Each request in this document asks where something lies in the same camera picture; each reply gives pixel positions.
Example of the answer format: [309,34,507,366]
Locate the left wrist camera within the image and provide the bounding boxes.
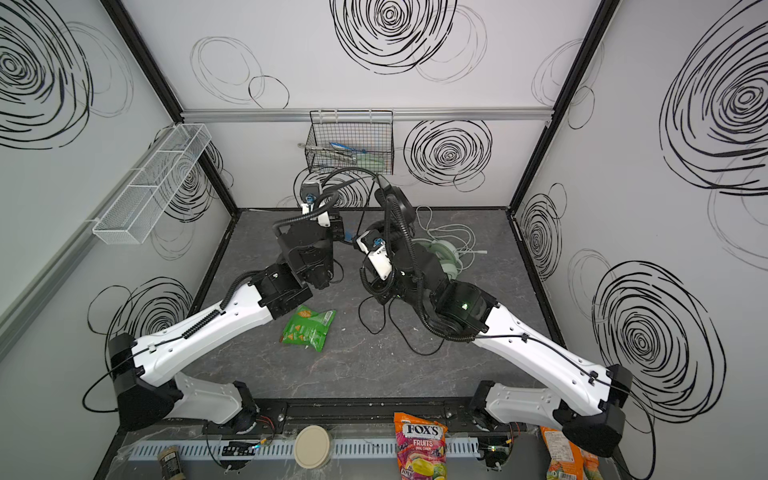
[299,180,331,228]

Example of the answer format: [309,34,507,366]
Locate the aluminium wall rail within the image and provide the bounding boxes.
[181,106,554,123]

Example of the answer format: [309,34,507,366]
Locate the white slotted cable duct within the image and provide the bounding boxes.
[127,436,481,462]

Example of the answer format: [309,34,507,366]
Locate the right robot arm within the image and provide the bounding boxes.
[356,234,633,458]

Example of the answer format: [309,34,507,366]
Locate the Fox's fruits candy bag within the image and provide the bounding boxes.
[394,412,447,480]

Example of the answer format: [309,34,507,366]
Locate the mint green headphone cable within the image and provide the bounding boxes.
[413,205,488,265]

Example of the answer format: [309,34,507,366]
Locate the green item in basket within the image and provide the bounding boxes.
[354,152,391,174]

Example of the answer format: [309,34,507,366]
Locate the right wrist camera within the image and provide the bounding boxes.
[356,229,393,281]

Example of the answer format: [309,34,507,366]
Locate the round beige lid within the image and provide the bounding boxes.
[294,425,332,470]

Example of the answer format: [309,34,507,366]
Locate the small dark jar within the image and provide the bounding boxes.
[157,446,186,480]

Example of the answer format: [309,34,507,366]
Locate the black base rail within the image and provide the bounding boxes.
[122,395,601,436]

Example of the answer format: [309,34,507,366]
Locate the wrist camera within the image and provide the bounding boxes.
[356,229,393,281]
[299,180,331,228]

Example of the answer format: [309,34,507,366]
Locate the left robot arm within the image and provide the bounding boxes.
[108,213,345,434]

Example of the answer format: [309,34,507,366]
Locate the black wire basket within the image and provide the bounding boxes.
[301,119,395,175]

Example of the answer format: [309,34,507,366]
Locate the white wire shelf basket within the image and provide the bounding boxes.
[92,123,211,245]

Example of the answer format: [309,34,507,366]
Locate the blue handled tool in basket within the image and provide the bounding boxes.
[329,142,368,156]

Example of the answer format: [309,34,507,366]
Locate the green snack bag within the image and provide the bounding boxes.
[280,305,336,352]

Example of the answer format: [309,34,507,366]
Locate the black blue headphones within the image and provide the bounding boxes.
[364,175,416,240]

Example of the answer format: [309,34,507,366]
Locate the mint green headphones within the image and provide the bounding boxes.
[413,238,464,280]

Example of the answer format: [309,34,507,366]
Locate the orange snack bag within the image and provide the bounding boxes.
[539,427,604,480]

